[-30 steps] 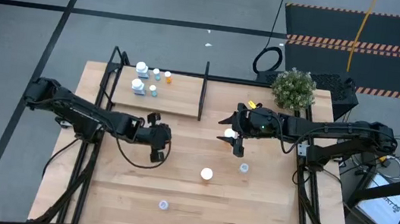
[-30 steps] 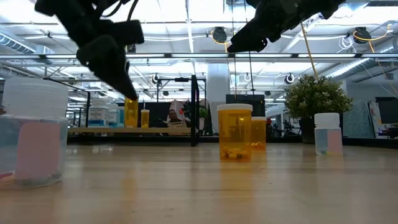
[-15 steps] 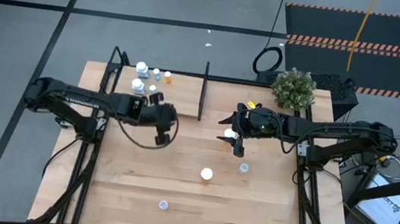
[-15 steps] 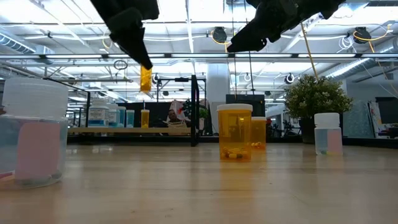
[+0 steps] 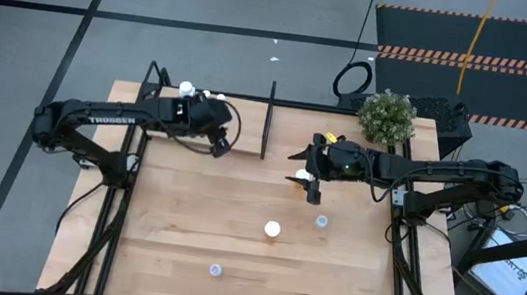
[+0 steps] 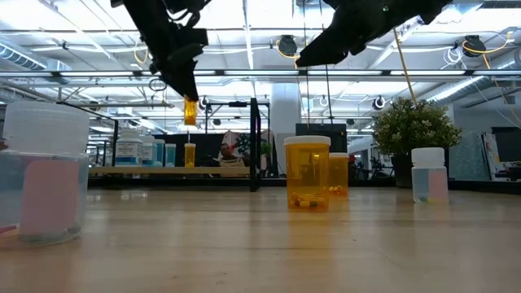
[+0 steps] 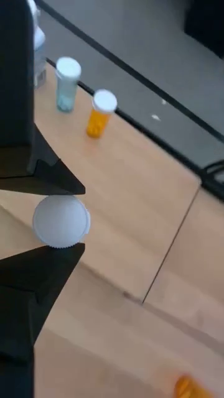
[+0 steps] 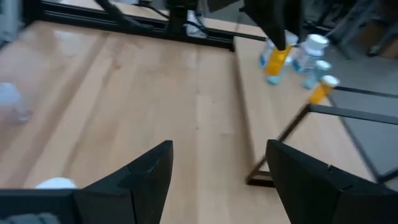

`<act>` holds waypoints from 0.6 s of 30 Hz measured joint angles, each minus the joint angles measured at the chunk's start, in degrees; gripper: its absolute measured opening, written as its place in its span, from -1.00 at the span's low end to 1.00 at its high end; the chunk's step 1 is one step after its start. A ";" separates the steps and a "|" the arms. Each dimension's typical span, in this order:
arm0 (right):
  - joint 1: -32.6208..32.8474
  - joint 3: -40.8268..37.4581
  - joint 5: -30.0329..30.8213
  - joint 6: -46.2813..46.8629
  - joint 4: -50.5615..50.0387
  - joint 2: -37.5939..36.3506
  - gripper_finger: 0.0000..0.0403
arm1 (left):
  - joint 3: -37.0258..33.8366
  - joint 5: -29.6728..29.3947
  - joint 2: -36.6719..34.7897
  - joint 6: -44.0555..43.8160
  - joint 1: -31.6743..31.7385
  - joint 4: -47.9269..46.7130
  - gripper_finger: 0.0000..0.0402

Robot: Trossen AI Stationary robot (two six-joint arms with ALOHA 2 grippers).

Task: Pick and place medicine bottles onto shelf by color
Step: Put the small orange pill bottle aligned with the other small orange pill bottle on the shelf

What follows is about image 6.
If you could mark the black monitor screen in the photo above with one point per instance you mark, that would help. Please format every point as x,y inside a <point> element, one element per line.
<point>340,134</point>

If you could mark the person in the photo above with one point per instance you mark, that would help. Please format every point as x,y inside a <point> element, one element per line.
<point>225,151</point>

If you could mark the long ceiling light bar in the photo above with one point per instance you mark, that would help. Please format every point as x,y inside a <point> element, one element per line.
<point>260,73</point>

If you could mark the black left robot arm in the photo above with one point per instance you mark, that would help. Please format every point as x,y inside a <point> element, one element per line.
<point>142,16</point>

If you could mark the wooden shelf with black frame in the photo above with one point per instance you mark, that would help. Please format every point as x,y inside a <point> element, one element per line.
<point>171,170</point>

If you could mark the slim orange pill bottle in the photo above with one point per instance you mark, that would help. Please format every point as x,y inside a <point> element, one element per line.
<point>189,156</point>
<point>190,114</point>

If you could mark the wide orange pill bottle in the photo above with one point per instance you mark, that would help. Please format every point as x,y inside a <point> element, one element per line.
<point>307,175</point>

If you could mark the blue pill bottle white cap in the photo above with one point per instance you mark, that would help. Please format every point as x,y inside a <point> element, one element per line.
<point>159,154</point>
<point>170,155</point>

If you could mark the black background gantry frame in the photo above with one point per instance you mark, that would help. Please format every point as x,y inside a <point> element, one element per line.
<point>238,104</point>

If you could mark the potted green plant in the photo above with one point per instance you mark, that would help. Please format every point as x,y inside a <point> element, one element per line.
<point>415,126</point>

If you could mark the dark monitor screen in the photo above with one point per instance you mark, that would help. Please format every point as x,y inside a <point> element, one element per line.
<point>506,144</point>

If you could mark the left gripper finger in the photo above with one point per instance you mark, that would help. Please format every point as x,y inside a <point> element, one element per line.
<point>185,81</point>

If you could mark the black metal rig frame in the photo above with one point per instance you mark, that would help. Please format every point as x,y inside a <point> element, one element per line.
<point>366,184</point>

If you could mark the medium orange pill bottle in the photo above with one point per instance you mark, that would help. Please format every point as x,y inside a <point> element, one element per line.
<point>340,173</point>

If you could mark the white building column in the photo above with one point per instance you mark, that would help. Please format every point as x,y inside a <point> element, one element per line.
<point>285,110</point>

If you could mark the clear bottle pink blue label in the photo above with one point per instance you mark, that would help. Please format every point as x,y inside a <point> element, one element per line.
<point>429,179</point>
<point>45,183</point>

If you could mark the white melatonin supplement bottle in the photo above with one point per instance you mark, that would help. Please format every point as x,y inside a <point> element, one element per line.
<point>148,150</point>
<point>129,152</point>

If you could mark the small green background plant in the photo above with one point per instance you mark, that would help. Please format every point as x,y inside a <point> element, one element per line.
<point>265,151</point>

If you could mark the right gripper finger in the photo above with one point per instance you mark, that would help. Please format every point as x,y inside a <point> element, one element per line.
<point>325,49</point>

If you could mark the grey patterned partition panel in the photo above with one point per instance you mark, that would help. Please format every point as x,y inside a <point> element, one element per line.
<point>468,158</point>

